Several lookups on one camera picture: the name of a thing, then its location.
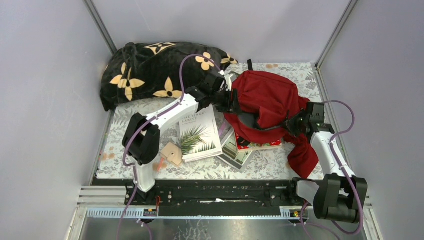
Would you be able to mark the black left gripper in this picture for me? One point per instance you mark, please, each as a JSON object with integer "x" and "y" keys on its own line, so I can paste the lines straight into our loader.
{"x": 233, "y": 101}

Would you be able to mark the orange pen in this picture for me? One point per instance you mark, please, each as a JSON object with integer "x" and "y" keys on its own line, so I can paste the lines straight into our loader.
{"x": 160, "y": 164}

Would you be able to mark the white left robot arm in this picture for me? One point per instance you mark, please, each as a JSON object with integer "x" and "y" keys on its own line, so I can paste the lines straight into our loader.
{"x": 142, "y": 137}

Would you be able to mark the white palm leaf book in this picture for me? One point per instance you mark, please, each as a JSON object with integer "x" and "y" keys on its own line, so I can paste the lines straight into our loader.
{"x": 199, "y": 136}

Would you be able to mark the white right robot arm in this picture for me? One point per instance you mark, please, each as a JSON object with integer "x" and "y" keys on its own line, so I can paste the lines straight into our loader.
{"x": 341, "y": 195}

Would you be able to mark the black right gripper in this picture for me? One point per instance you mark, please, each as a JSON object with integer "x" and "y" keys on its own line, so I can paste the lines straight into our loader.
{"x": 290, "y": 124}

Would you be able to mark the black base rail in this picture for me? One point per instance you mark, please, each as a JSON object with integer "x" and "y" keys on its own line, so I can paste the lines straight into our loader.
{"x": 216, "y": 198}

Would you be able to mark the grey interior photo book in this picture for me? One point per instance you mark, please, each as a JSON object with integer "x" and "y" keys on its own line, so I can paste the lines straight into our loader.
{"x": 231, "y": 155}

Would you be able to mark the red cloth garment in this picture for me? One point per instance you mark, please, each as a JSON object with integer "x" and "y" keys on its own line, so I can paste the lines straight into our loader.
{"x": 303, "y": 158}

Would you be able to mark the pink eraser stick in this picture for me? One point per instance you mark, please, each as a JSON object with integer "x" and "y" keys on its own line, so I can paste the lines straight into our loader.
{"x": 222, "y": 127}

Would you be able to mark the red student backpack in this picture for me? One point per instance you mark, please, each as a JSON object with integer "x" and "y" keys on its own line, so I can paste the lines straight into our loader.
{"x": 271, "y": 98}

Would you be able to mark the floral table mat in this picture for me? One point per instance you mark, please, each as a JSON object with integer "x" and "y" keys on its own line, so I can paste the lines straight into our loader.
{"x": 265, "y": 165}

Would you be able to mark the red treehouse book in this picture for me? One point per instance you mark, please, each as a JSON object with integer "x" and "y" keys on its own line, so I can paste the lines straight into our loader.
{"x": 244, "y": 145}

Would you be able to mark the black floral blanket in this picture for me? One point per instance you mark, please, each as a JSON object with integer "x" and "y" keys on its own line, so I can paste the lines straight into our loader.
{"x": 140, "y": 71}

